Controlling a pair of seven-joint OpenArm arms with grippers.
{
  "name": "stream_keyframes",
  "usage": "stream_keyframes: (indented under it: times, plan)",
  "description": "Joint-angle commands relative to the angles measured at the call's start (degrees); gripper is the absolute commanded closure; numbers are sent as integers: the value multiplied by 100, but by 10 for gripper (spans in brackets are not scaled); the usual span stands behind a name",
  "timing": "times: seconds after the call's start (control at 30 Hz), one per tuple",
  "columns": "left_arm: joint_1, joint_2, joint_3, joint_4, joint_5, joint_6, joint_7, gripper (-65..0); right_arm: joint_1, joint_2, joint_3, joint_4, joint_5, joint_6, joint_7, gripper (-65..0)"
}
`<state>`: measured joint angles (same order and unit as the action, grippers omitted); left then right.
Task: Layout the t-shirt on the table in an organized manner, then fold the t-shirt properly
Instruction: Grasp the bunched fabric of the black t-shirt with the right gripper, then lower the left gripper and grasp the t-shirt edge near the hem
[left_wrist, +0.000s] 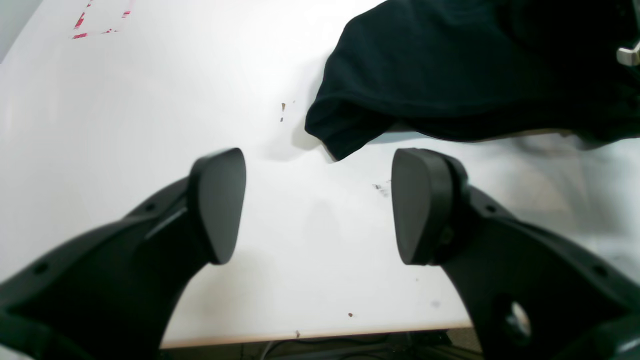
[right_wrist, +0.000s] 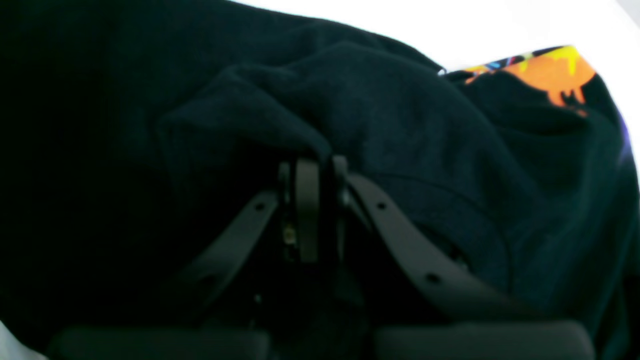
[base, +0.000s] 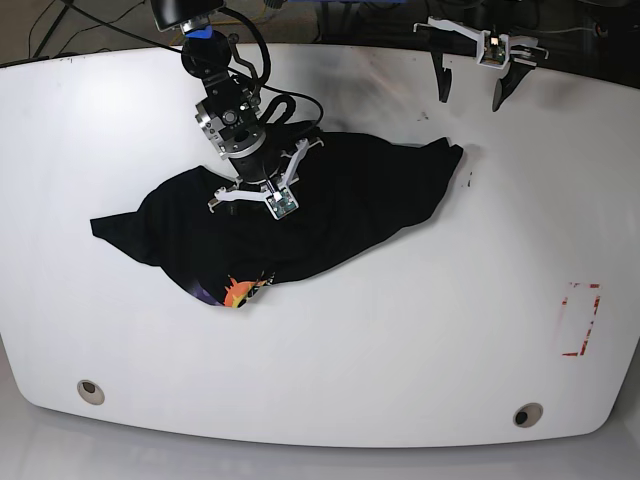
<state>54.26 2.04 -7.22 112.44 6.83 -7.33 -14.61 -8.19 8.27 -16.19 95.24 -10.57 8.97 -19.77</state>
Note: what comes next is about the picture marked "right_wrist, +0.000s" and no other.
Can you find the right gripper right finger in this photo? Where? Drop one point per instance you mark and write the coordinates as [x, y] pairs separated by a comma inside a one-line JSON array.
[[484, 323]]

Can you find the black printed t-shirt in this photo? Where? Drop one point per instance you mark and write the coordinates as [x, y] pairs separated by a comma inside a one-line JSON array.
[[134, 131]]

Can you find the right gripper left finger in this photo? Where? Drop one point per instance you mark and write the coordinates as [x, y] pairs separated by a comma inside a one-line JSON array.
[[187, 297]]

